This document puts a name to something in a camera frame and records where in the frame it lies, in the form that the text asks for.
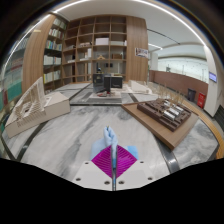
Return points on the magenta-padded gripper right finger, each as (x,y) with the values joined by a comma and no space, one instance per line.
(126,165)

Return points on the glass-fronted bookshelf with teal books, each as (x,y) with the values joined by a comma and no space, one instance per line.
(11,80)

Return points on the white architectural model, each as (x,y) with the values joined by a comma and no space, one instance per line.
(36,110)

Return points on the black model on grey base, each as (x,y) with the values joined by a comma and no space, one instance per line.
(105,85)

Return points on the light blue patterned towel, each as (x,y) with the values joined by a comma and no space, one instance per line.
(110,136)

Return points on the small white building model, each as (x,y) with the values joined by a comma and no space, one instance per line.
(140,87)

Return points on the wooden cubby shelf unit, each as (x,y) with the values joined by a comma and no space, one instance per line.
(96,43)

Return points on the red bin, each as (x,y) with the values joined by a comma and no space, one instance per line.
(201,100)

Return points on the black bin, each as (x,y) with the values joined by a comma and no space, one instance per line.
(191,94)

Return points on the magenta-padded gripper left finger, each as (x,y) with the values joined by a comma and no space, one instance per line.
(101,166)

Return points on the wall-mounted screen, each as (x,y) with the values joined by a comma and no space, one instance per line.
(213,77)

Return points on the wooden bookshelf with books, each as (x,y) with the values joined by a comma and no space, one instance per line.
(53,56)

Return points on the brown model on wooden board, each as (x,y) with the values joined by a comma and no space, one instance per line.
(163,116)

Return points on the framed wall sign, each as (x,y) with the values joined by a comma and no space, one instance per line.
(142,52)

